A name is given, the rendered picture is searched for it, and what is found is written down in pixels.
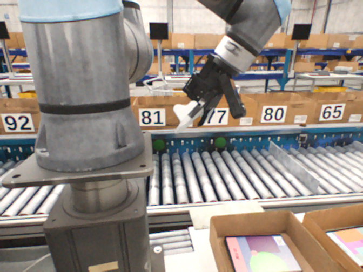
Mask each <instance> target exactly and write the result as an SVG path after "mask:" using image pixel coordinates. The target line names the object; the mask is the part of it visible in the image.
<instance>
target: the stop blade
mask: <svg viewBox="0 0 363 272"><path fill-rule="evenodd" d="M268 152H269V153H270V154H271V155H272V156H274V157H275V159H276V160H278V161H279V162H280V163H281V164H282V165H283V166H284V167H285V168H287V169H288V170H289V172H290V173H292V174H293V175H294V176H295V177H296V178H297V179H298V180H299V181H300V182H301V183H303V184H304V185H305V186H306V187H307V188H308V189H309V190H310V191H311V192H312V193H313V194H314V195H315V196H316V194H317V190H318V186H319V181H320V180H319V179H317V177H316V176H314V175H313V174H311V173H310V172H308V170H307V169H305V168H304V167H302V166H301V165H300V164H299V163H298V162H296V161H295V160H294V159H292V158H291V157H290V156H289V155H288V154H286V153H285V152H283V150H282V149H280V148H279V147H278V146H276V145H275V144H274V143H273V142H271V141H270V147H269V151H268Z"/></svg>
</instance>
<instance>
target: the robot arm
mask: <svg viewBox="0 0 363 272"><path fill-rule="evenodd" d="M195 1H198V2H199V3H200V4H202V5H203V6H204V7H206V8H207V9H209V10H211V12H212V13H214V14H215V15H217V16H218V17H220V19H222V20H224V21H225V22H226V23H228V24H229V25H230V26H231V27H230V28H229V29H228V31H227V33H226V34H225V36H224V38H223V39H222V40H221V42H220V43H219V45H218V47H217V48H216V49H215V51H214V52H215V54H217V55H218V56H215V55H213V54H211V53H208V55H207V56H206V58H207V59H208V60H207V61H206V63H205V65H204V67H202V69H201V71H200V72H199V73H198V72H197V73H193V74H192V75H191V77H190V79H189V80H188V81H187V83H186V85H185V86H184V88H183V89H182V91H183V92H184V93H185V94H187V97H188V98H190V99H191V100H192V102H190V103H188V104H187V106H183V105H181V104H177V105H175V107H174V109H173V110H174V112H175V114H176V116H177V117H178V119H179V120H180V124H179V125H178V127H177V128H176V130H175V134H177V133H180V132H183V131H185V130H186V128H187V127H188V126H189V125H191V123H192V122H193V121H194V120H195V118H197V117H199V116H200V117H201V119H200V122H199V124H198V125H197V126H198V127H199V126H203V125H204V124H205V122H206V121H207V119H208V118H209V117H210V115H211V114H212V113H213V111H214V110H215V109H216V107H217V105H218V103H219V102H220V100H221V98H222V97H223V94H224V96H225V99H226V100H227V103H228V106H229V110H230V114H231V116H232V117H233V119H240V118H243V117H245V116H246V109H245V106H244V104H243V103H242V101H241V98H240V96H239V94H238V91H237V88H236V85H235V83H234V80H233V77H232V75H233V76H235V77H237V76H238V75H239V74H240V72H239V71H241V72H242V73H246V71H247V69H248V68H249V67H250V65H251V64H252V63H253V62H254V60H255V59H256V57H257V56H258V55H259V54H260V52H261V50H262V49H263V48H264V47H265V45H266V44H267V43H268V41H269V40H270V39H271V38H272V36H273V35H274V33H275V32H276V31H277V30H278V29H279V27H280V26H281V25H282V24H283V22H284V20H285V18H286V17H287V16H288V14H290V11H291V2H290V0H195ZM17 2H18V11H19V14H18V19H19V20H20V23H21V28H22V33H23V38H24V41H25V45H26V50H27V54H28V59H29V64H30V70H31V72H32V77H33V83H34V86H35V91H36V97H37V101H38V104H39V109H40V113H41V120H40V124H39V129H38V132H37V138H36V143H35V156H36V160H37V163H38V165H40V166H41V167H42V168H45V169H48V170H51V171H58V172H67V173H75V172H84V171H94V170H98V169H104V168H109V167H111V166H115V165H119V164H122V163H124V162H127V161H130V160H131V159H133V158H134V157H136V156H138V155H139V154H140V153H141V152H142V151H143V150H144V148H145V142H144V134H143V132H142V131H141V128H140V126H139V124H138V121H137V119H136V118H135V116H134V114H133V111H132V108H131V96H130V89H129V84H133V83H135V82H137V81H140V80H141V79H142V78H143V77H144V76H145V75H146V74H147V73H148V72H149V69H150V68H151V65H152V63H153V58H154V51H153V46H152V44H151V41H150V39H149V37H148V35H147V34H146V33H145V30H144V24H143V18H142V13H141V8H140V4H139V3H138V2H137V1H136V0H17ZM190 80H191V81H190ZM189 82H190V83H189ZM188 83H189V85H188ZM186 86H187V88H186Z"/></svg>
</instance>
